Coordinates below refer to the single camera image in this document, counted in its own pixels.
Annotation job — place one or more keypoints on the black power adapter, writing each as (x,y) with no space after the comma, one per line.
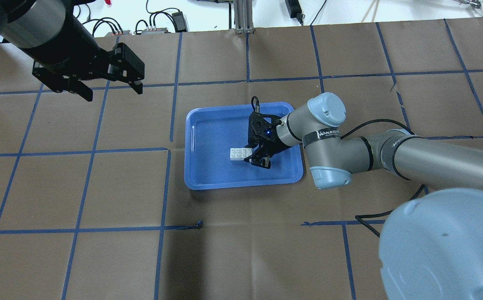
(179,22)

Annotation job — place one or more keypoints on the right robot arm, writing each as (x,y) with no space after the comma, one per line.
(430,247)

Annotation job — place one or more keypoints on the blue plastic tray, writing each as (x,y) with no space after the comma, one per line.
(210,135)

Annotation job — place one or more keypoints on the white block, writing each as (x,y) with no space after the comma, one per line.
(247,152)
(237,154)

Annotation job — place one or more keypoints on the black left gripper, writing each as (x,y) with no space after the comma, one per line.
(74,53)

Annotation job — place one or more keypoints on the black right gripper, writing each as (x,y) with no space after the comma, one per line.
(273,145)

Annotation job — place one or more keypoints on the aluminium frame post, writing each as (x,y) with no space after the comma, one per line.
(243,17)

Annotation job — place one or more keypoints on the brown paper table cover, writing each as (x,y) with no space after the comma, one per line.
(93,203)

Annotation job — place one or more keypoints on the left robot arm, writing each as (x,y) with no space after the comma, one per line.
(30,23)

